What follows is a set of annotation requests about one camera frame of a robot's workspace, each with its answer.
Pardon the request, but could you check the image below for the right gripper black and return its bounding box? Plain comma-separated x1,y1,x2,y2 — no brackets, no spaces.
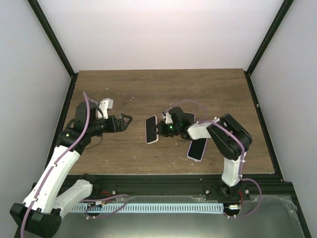
152,120,180,138

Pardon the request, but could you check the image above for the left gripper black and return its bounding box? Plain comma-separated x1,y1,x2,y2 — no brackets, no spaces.
89,114,133,137

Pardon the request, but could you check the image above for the beige phone case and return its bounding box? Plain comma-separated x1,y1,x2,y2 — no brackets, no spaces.
144,115,159,145

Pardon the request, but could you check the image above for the pink phone case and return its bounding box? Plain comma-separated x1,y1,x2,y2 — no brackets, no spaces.
183,112,196,124

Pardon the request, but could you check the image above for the lavender phone case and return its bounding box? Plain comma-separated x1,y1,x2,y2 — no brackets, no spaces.
186,137,208,163

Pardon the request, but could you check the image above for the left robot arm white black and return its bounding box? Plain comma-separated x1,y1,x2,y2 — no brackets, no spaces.
10,99,133,238

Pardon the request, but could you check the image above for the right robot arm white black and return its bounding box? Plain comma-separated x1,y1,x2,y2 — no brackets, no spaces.
146,107,253,200

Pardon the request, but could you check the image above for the metal front plate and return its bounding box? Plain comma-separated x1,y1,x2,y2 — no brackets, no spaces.
54,195,304,238

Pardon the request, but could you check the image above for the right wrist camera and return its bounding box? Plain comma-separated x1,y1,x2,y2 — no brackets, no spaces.
161,111,173,124

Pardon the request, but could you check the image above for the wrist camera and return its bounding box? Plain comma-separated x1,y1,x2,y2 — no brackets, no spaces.
98,98,113,119
161,111,173,124

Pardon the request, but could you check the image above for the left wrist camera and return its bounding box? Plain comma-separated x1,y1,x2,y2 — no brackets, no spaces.
98,98,113,119

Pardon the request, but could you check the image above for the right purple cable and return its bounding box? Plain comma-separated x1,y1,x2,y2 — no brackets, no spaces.
165,99,263,219

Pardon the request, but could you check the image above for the purple cable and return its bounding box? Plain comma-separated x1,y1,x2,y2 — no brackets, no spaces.
165,99,263,219
19,91,130,238

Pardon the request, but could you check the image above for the black aluminium frame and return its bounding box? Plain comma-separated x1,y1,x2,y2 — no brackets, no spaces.
29,0,311,238

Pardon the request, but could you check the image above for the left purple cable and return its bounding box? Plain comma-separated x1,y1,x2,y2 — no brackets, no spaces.
19,91,130,238

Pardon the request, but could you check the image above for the light blue slotted cable duct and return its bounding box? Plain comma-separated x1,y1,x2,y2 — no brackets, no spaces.
70,203,224,214

